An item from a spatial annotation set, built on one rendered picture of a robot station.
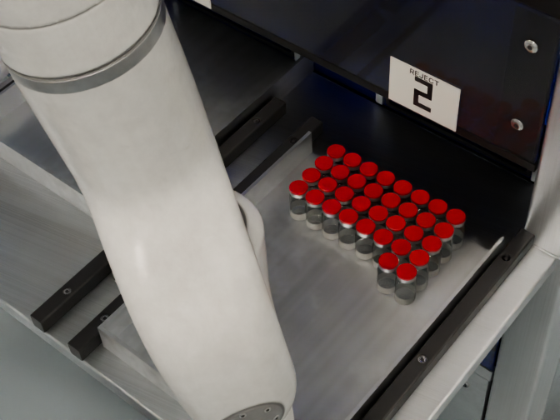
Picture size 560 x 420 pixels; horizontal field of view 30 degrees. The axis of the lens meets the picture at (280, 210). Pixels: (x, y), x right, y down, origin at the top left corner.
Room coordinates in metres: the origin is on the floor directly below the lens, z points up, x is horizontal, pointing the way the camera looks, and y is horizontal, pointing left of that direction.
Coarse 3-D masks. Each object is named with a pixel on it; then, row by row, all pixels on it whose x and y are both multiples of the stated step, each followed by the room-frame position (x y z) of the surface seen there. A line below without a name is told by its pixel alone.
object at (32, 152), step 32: (192, 32) 1.07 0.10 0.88; (224, 32) 1.06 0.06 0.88; (192, 64) 1.01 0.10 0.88; (224, 64) 1.00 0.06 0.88; (256, 64) 1.00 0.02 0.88; (288, 64) 0.99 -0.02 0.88; (0, 96) 0.94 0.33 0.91; (224, 96) 0.94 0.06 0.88; (256, 96) 0.91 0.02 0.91; (0, 128) 0.92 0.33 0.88; (32, 128) 0.91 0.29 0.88; (224, 128) 0.86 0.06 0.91; (32, 160) 0.83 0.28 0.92; (64, 192) 0.79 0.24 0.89
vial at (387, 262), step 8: (384, 256) 0.64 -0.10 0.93; (392, 256) 0.64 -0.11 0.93; (384, 264) 0.63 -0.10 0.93; (392, 264) 0.63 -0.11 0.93; (384, 272) 0.63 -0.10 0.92; (392, 272) 0.63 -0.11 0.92; (384, 280) 0.63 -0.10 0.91; (392, 280) 0.63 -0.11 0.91; (384, 288) 0.63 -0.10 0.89; (392, 288) 0.63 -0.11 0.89
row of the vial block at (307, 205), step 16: (304, 192) 0.74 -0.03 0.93; (320, 192) 0.74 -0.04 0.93; (304, 208) 0.74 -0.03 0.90; (320, 208) 0.72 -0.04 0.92; (336, 208) 0.71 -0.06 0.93; (320, 224) 0.72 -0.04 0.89; (336, 224) 0.71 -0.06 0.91; (352, 224) 0.69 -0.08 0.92; (368, 224) 0.69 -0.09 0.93; (352, 240) 0.69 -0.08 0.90; (368, 240) 0.68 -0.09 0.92; (384, 240) 0.66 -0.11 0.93; (400, 240) 0.66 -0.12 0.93; (368, 256) 0.67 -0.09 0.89; (400, 256) 0.65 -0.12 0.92; (416, 256) 0.64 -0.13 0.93; (416, 288) 0.63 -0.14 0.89
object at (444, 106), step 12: (396, 60) 0.80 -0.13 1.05; (396, 72) 0.80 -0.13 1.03; (408, 72) 0.79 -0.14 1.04; (420, 72) 0.78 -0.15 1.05; (396, 84) 0.80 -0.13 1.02; (408, 84) 0.79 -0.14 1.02; (420, 84) 0.78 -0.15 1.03; (444, 84) 0.76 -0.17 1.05; (396, 96) 0.80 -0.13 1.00; (408, 96) 0.79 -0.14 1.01; (420, 96) 0.78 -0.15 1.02; (432, 96) 0.77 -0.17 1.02; (444, 96) 0.76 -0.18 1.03; (456, 96) 0.75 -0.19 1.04; (420, 108) 0.78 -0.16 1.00; (432, 108) 0.77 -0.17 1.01; (444, 108) 0.76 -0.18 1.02; (456, 108) 0.75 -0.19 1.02; (432, 120) 0.77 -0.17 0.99; (444, 120) 0.76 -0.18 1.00; (456, 120) 0.75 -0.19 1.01
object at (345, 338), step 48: (288, 192) 0.78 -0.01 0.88; (288, 240) 0.71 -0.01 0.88; (336, 240) 0.71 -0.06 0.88; (288, 288) 0.65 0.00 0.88; (336, 288) 0.64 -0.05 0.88; (432, 288) 0.63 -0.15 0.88; (288, 336) 0.59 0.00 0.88; (336, 336) 0.58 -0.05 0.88; (384, 336) 0.58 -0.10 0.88; (336, 384) 0.53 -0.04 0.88; (384, 384) 0.51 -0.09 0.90
